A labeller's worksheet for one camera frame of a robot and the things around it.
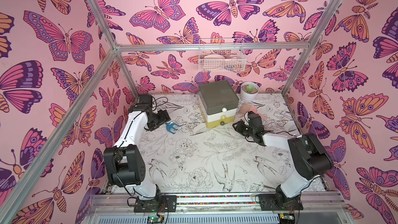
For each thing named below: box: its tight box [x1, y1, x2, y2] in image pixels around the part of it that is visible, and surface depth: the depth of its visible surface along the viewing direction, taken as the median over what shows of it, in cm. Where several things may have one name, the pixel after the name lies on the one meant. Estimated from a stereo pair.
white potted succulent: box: [240, 81, 260, 103], surface depth 111 cm
